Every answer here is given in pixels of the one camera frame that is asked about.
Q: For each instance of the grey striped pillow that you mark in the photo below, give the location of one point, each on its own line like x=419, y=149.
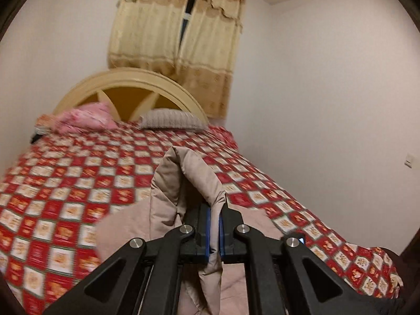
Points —
x=170, y=118

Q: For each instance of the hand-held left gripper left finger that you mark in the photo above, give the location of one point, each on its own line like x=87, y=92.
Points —
x=207, y=233

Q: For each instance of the yellow patterned curtain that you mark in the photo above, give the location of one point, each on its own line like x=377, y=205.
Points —
x=210, y=55
x=144, y=29

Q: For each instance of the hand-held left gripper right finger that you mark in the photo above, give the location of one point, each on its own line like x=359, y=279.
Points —
x=222, y=236

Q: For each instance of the white wall socket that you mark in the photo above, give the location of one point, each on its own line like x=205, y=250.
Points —
x=408, y=162

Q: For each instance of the beige quilted jacket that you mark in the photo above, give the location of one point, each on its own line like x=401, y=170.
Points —
x=167, y=183

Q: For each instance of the cream arched wooden headboard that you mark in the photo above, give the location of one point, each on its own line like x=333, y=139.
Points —
x=131, y=80

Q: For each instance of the red checkered bear-print bedspread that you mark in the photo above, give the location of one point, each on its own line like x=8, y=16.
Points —
x=75, y=183

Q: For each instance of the pink folded blanket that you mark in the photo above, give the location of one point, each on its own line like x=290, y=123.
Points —
x=87, y=118

